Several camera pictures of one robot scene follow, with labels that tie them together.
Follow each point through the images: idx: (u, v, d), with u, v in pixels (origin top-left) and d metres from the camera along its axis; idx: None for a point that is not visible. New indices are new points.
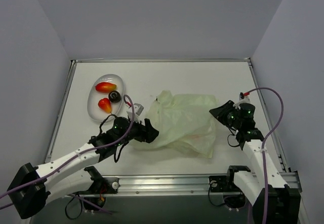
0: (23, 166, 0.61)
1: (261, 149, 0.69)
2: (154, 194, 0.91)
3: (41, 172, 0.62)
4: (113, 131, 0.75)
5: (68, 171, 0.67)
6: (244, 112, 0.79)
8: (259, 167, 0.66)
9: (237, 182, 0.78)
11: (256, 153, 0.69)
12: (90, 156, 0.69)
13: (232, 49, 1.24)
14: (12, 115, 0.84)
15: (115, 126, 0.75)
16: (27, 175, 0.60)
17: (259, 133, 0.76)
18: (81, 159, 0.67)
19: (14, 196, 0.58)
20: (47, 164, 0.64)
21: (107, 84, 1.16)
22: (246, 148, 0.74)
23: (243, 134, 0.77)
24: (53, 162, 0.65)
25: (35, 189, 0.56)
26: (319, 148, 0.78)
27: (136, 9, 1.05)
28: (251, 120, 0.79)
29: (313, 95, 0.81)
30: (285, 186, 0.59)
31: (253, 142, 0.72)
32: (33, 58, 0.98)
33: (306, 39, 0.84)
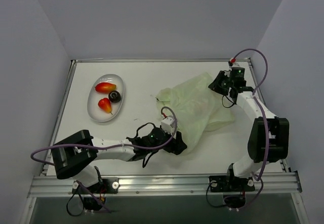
0: (81, 131, 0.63)
1: (252, 96, 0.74)
2: (155, 193, 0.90)
3: (94, 141, 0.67)
4: (148, 139, 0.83)
5: (109, 153, 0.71)
6: (235, 72, 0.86)
8: (252, 109, 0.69)
9: (237, 170, 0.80)
11: (249, 99, 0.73)
12: (129, 150, 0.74)
13: (232, 49, 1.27)
14: (12, 113, 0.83)
15: (152, 135, 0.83)
16: (83, 139, 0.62)
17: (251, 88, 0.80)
18: (123, 149, 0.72)
19: (57, 154, 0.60)
20: (99, 139, 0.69)
21: (107, 84, 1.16)
22: (239, 100, 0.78)
23: (236, 90, 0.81)
24: (104, 140, 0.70)
25: (87, 155, 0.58)
26: (319, 146, 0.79)
27: (138, 9, 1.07)
28: (242, 79, 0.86)
29: (312, 94, 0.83)
30: (275, 117, 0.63)
31: (245, 93, 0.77)
32: (34, 57, 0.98)
33: (305, 40, 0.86)
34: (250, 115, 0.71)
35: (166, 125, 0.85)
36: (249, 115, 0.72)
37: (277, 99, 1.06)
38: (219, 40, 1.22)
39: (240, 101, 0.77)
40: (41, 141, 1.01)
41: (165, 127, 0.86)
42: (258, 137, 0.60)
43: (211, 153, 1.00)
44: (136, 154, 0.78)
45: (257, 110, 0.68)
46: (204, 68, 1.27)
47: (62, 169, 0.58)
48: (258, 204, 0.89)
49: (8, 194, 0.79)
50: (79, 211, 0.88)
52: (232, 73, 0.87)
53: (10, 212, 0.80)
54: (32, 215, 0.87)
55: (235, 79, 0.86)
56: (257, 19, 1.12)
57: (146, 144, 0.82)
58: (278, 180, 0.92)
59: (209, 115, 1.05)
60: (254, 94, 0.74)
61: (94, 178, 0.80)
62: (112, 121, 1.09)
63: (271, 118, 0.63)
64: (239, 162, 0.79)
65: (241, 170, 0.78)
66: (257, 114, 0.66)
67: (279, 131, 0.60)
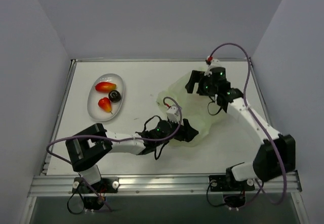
0: (95, 124, 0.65)
1: (245, 107, 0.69)
2: (155, 192, 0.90)
3: (109, 134, 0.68)
4: (154, 131, 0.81)
5: (121, 146, 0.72)
6: (217, 76, 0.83)
8: (250, 124, 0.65)
9: (238, 175, 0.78)
11: (243, 111, 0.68)
12: (139, 144, 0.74)
13: (232, 48, 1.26)
14: (13, 113, 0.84)
15: (158, 127, 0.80)
16: (97, 132, 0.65)
17: (239, 92, 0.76)
18: (134, 143, 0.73)
19: (72, 147, 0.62)
20: (112, 133, 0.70)
21: (107, 84, 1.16)
22: (231, 110, 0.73)
23: (225, 98, 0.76)
24: (117, 133, 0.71)
25: (103, 148, 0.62)
26: (318, 146, 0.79)
27: (138, 8, 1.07)
28: (225, 81, 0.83)
29: (312, 94, 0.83)
30: (279, 136, 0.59)
31: (236, 101, 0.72)
32: (34, 56, 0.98)
33: (306, 39, 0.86)
34: (248, 131, 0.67)
35: (172, 115, 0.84)
36: (247, 129, 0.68)
37: (277, 99, 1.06)
38: (219, 40, 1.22)
39: (233, 112, 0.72)
40: (41, 140, 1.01)
41: (171, 116, 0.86)
42: (267, 162, 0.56)
43: (211, 153, 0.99)
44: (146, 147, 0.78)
45: (257, 128, 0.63)
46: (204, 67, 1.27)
47: (78, 162, 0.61)
48: (258, 204, 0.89)
49: (8, 194, 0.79)
50: (79, 210, 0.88)
52: (214, 77, 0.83)
53: (10, 211, 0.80)
54: (32, 214, 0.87)
55: (217, 83, 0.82)
56: (258, 18, 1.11)
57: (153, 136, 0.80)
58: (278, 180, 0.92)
59: (209, 115, 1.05)
60: (247, 104, 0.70)
61: (98, 176, 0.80)
62: (112, 121, 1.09)
63: (276, 139, 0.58)
64: (240, 167, 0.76)
65: (242, 174, 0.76)
66: (259, 134, 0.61)
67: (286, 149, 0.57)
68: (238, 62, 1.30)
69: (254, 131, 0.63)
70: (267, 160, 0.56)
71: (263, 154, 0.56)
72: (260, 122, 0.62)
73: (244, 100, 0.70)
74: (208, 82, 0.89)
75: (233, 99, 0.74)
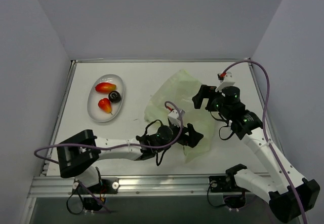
0: (84, 131, 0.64)
1: (266, 141, 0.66)
2: (155, 193, 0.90)
3: (97, 142, 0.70)
4: (155, 137, 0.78)
5: (115, 153, 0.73)
6: (231, 98, 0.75)
8: (272, 164, 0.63)
9: (241, 184, 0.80)
11: (263, 147, 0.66)
12: (135, 150, 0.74)
13: (232, 49, 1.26)
14: (13, 113, 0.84)
15: (158, 135, 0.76)
16: (86, 139, 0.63)
17: (255, 119, 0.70)
18: (129, 150, 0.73)
19: (62, 153, 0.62)
20: (103, 139, 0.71)
21: (107, 85, 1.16)
22: (247, 141, 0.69)
23: (241, 124, 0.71)
24: (109, 140, 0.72)
25: (89, 156, 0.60)
26: (318, 146, 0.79)
27: (138, 9, 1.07)
28: (240, 105, 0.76)
29: (312, 94, 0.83)
30: (303, 183, 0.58)
31: (254, 133, 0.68)
32: (34, 57, 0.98)
33: (306, 39, 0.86)
34: (268, 168, 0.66)
35: (174, 119, 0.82)
36: (266, 165, 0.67)
37: (277, 99, 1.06)
38: (219, 40, 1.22)
39: (250, 144, 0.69)
40: (41, 141, 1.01)
41: (173, 121, 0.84)
42: (288, 209, 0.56)
43: (211, 153, 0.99)
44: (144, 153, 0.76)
45: (280, 171, 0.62)
46: (204, 68, 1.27)
47: (66, 169, 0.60)
48: (258, 204, 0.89)
49: (8, 194, 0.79)
50: (78, 210, 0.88)
52: (227, 100, 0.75)
53: (10, 212, 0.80)
54: (32, 215, 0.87)
55: (231, 107, 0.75)
56: (258, 19, 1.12)
57: (153, 143, 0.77)
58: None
59: (209, 115, 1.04)
60: (268, 137, 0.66)
61: (95, 178, 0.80)
62: (112, 121, 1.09)
63: (299, 186, 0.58)
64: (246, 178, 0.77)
65: (247, 186, 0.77)
66: (282, 177, 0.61)
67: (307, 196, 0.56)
68: (238, 63, 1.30)
69: (276, 172, 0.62)
70: (289, 208, 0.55)
71: (286, 200, 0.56)
72: (282, 165, 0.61)
73: (265, 133, 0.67)
74: (218, 101, 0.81)
75: (250, 129, 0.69)
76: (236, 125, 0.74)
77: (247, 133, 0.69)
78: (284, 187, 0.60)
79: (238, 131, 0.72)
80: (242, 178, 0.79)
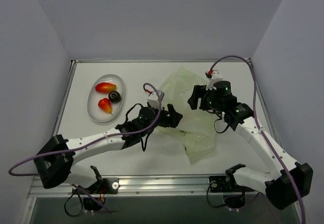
0: (54, 137, 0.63)
1: (258, 129, 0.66)
2: (154, 193, 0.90)
3: (70, 145, 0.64)
4: (138, 120, 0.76)
5: (93, 150, 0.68)
6: (223, 90, 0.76)
8: (265, 150, 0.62)
9: (240, 181, 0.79)
11: (255, 135, 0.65)
12: (116, 140, 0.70)
13: (232, 49, 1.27)
14: (12, 113, 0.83)
15: (140, 116, 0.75)
16: (58, 145, 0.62)
17: (247, 109, 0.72)
18: (108, 141, 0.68)
19: (39, 165, 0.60)
20: (76, 139, 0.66)
21: (107, 84, 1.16)
22: (241, 130, 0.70)
23: (234, 115, 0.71)
24: (82, 139, 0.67)
25: (64, 161, 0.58)
26: (319, 146, 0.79)
27: (138, 9, 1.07)
28: (231, 97, 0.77)
29: (312, 94, 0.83)
30: (296, 166, 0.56)
31: (247, 122, 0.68)
32: (34, 57, 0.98)
33: (306, 39, 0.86)
34: (261, 156, 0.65)
35: (154, 102, 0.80)
36: (259, 154, 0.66)
37: (278, 99, 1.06)
38: (219, 40, 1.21)
39: (244, 134, 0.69)
40: (41, 141, 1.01)
41: (153, 104, 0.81)
42: (282, 191, 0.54)
43: (211, 153, 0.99)
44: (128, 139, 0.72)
45: (273, 156, 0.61)
46: (204, 68, 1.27)
47: (46, 178, 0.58)
48: (258, 205, 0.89)
49: (8, 194, 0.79)
50: (78, 211, 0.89)
52: (218, 93, 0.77)
53: (10, 212, 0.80)
54: (32, 215, 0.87)
55: (224, 100, 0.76)
56: (258, 19, 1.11)
57: (137, 127, 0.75)
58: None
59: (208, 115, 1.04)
60: (259, 125, 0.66)
61: (91, 179, 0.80)
62: (112, 121, 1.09)
63: (293, 169, 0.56)
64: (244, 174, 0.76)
65: (246, 182, 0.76)
66: (276, 162, 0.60)
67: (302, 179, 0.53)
68: (238, 63, 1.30)
69: (269, 158, 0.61)
70: (282, 189, 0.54)
71: (280, 186, 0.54)
72: (275, 151, 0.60)
73: (256, 121, 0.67)
74: (211, 97, 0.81)
75: (242, 118, 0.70)
76: (229, 117, 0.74)
77: (239, 122, 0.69)
78: (277, 172, 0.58)
79: (231, 122, 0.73)
80: (241, 174, 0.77)
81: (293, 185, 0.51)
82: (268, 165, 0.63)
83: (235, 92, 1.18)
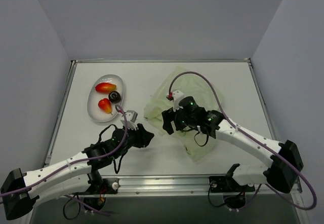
0: (12, 172, 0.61)
1: (234, 127, 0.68)
2: (155, 194, 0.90)
3: (29, 179, 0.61)
4: (110, 142, 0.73)
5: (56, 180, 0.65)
6: (189, 106, 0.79)
8: (248, 144, 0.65)
9: (241, 181, 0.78)
11: (235, 134, 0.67)
12: (80, 167, 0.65)
13: (232, 50, 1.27)
14: (12, 114, 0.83)
15: (113, 138, 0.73)
16: (15, 181, 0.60)
17: (218, 113, 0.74)
18: (71, 170, 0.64)
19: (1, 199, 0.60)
20: (36, 172, 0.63)
21: (107, 85, 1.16)
22: (220, 136, 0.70)
23: (209, 124, 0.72)
24: (43, 170, 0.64)
25: (18, 198, 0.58)
26: (318, 146, 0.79)
27: (138, 9, 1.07)
28: (199, 109, 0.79)
29: (313, 94, 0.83)
30: (281, 147, 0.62)
31: (222, 125, 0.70)
32: (34, 57, 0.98)
33: (306, 40, 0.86)
34: (246, 149, 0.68)
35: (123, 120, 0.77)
36: (244, 148, 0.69)
37: (278, 99, 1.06)
38: (219, 41, 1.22)
39: (224, 137, 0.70)
40: (40, 141, 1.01)
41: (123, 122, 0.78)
42: (282, 178, 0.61)
43: (211, 153, 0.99)
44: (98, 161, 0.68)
45: (258, 147, 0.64)
46: (204, 68, 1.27)
47: (9, 213, 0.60)
48: (259, 205, 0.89)
49: None
50: (76, 212, 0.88)
52: (187, 110, 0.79)
53: None
54: (32, 215, 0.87)
55: (194, 113, 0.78)
56: (258, 19, 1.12)
57: (109, 148, 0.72)
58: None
59: None
60: (234, 123, 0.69)
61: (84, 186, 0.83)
62: (112, 121, 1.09)
63: (279, 151, 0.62)
64: (243, 175, 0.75)
65: (246, 180, 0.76)
66: (263, 151, 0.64)
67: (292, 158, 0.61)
68: (238, 63, 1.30)
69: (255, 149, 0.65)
70: (282, 175, 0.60)
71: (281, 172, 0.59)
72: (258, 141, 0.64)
73: (230, 121, 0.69)
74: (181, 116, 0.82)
75: (217, 124, 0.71)
76: (205, 127, 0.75)
77: (215, 129, 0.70)
78: (269, 159, 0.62)
79: (209, 132, 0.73)
80: (240, 174, 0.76)
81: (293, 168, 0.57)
82: (256, 156, 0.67)
83: (235, 92, 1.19)
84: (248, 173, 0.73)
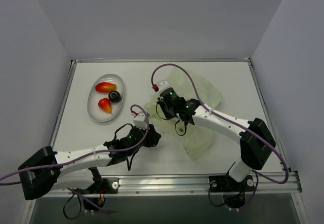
0: (43, 148, 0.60)
1: (208, 111, 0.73)
2: (155, 194, 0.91)
3: (58, 158, 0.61)
4: (126, 140, 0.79)
5: (80, 165, 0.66)
6: (168, 97, 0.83)
8: (220, 124, 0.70)
9: (237, 177, 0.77)
11: (209, 117, 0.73)
12: (103, 157, 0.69)
13: (233, 49, 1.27)
14: (12, 113, 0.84)
15: (130, 136, 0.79)
16: (45, 158, 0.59)
17: (195, 101, 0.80)
18: (96, 156, 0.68)
19: (23, 176, 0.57)
20: (65, 153, 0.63)
21: (107, 84, 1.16)
22: (198, 120, 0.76)
23: (185, 112, 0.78)
24: (71, 152, 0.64)
25: (49, 174, 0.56)
26: (318, 146, 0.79)
27: (138, 8, 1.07)
28: (178, 98, 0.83)
29: (313, 93, 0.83)
30: (250, 124, 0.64)
31: (198, 111, 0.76)
32: (34, 56, 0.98)
33: (306, 39, 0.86)
34: (222, 132, 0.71)
35: (141, 121, 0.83)
36: (220, 131, 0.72)
37: (278, 98, 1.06)
38: (219, 40, 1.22)
39: (202, 122, 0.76)
40: (41, 141, 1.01)
41: (139, 123, 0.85)
42: (250, 152, 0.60)
43: (211, 153, 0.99)
44: (115, 157, 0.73)
45: (229, 125, 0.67)
46: (204, 68, 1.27)
47: (29, 190, 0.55)
48: (259, 205, 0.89)
49: (9, 194, 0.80)
50: (77, 211, 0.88)
52: (167, 100, 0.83)
53: (11, 211, 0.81)
54: (32, 215, 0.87)
55: (173, 103, 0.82)
56: (258, 19, 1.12)
57: (125, 146, 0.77)
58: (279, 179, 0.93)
59: None
60: (208, 108, 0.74)
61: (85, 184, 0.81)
62: (112, 121, 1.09)
63: (249, 127, 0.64)
64: (236, 168, 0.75)
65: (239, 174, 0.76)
66: (233, 129, 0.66)
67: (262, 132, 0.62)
68: (238, 63, 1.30)
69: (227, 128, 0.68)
70: (249, 149, 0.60)
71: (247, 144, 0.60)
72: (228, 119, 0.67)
73: (205, 106, 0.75)
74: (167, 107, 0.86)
75: (194, 110, 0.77)
76: (184, 115, 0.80)
77: (192, 114, 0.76)
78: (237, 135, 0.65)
79: (188, 119, 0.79)
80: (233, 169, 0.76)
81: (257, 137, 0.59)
82: (231, 136, 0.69)
83: (236, 92, 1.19)
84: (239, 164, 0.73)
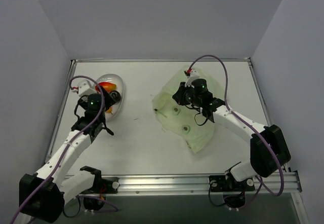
0: (22, 180, 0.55)
1: (229, 111, 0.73)
2: (155, 193, 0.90)
3: (42, 174, 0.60)
4: (89, 109, 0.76)
5: (68, 162, 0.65)
6: (199, 89, 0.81)
8: (237, 125, 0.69)
9: (238, 176, 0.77)
11: (228, 116, 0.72)
12: (81, 140, 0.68)
13: (233, 49, 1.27)
14: (12, 113, 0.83)
15: (92, 102, 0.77)
16: (31, 184, 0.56)
17: (220, 101, 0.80)
18: (73, 147, 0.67)
19: (29, 210, 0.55)
20: (44, 167, 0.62)
21: (107, 84, 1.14)
22: (216, 117, 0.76)
23: (208, 108, 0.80)
24: (49, 162, 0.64)
25: (48, 190, 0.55)
26: (318, 146, 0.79)
27: (138, 8, 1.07)
28: (208, 93, 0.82)
29: (312, 92, 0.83)
30: (265, 128, 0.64)
31: (220, 109, 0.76)
32: (33, 56, 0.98)
33: (307, 38, 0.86)
34: (237, 132, 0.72)
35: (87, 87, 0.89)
36: (236, 132, 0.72)
37: (277, 98, 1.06)
38: (219, 40, 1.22)
39: (219, 119, 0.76)
40: (41, 141, 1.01)
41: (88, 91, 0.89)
42: (260, 158, 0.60)
43: (211, 152, 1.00)
44: (91, 128, 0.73)
45: (244, 126, 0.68)
46: (204, 68, 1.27)
47: (46, 213, 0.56)
48: (259, 205, 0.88)
49: (8, 194, 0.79)
50: (76, 211, 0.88)
52: (197, 91, 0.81)
53: (11, 211, 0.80)
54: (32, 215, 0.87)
55: (201, 96, 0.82)
56: (258, 18, 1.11)
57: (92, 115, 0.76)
58: (273, 180, 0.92)
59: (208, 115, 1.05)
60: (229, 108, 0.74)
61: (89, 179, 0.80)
62: (111, 121, 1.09)
63: (264, 132, 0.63)
64: (238, 168, 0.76)
65: (244, 174, 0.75)
66: (247, 131, 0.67)
67: (277, 141, 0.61)
68: (237, 62, 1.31)
69: (242, 130, 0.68)
70: (259, 155, 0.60)
71: (255, 148, 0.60)
72: (245, 121, 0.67)
73: (227, 106, 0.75)
74: (190, 94, 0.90)
75: (215, 108, 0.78)
76: (206, 112, 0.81)
77: (213, 111, 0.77)
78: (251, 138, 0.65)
79: (209, 116, 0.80)
80: (237, 167, 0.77)
81: (266, 143, 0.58)
82: (244, 138, 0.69)
83: (235, 92, 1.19)
84: (243, 164, 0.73)
